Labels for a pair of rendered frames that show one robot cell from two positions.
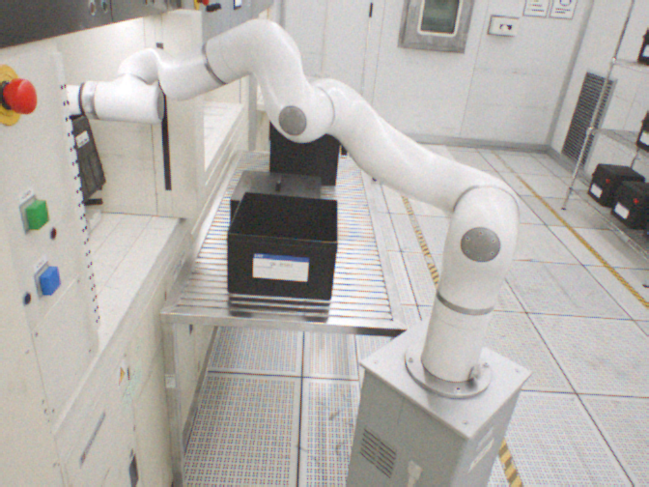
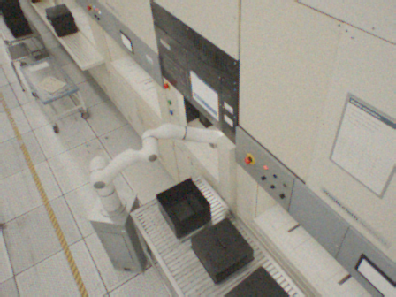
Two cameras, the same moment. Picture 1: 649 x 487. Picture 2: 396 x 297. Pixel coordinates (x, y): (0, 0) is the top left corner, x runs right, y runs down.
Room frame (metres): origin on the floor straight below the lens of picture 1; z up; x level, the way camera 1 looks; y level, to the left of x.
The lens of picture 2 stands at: (2.56, -0.37, 2.84)
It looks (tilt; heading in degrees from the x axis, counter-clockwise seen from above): 45 degrees down; 155
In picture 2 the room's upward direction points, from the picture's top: 6 degrees counter-clockwise
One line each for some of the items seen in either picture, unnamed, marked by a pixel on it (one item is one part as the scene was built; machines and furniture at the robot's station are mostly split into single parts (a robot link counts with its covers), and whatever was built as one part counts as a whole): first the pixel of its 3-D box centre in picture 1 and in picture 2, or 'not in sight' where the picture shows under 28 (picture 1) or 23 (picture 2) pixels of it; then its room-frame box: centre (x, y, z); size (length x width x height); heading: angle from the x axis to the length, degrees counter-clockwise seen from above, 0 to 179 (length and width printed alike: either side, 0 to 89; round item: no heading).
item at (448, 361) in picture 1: (455, 333); (110, 198); (0.88, -0.30, 0.85); 0.19 x 0.19 x 0.18
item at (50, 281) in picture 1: (47, 280); not in sight; (0.57, 0.37, 1.10); 0.03 x 0.02 x 0.03; 3
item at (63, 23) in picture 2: not in sight; (61, 20); (-1.89, 0.10, 0.93); 0.30 x 0.28 x 0.26; 0
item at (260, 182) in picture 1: (278, 196); (221, 247); (1.60, 0.17, 0.83); 0.29 x 0.29 x 0.13; 2
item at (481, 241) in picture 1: (476, 253); (102, 175); (0.85, -0.29, 1.07); 0.19 x 0.12 x 0.24; 162
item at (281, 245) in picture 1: (285, 243); (184, 207); (1.23, 0.11, 0.85); 0.28 x 0.28 x 0.17; 2
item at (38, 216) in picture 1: (35, 214); not in sight; (0.57, 0.37, 1.20); 0.03 x 0.02 x 0.03; 3
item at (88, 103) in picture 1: (94, 100); not in sight; (1.12, 0.54, 1.21); 0.09 x 0.03 x 0.08; 5
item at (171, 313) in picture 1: (289, 300); (218, 288); (1.64, 0.11, 0.38); 1.30 x 0.60 x 0.76; 3
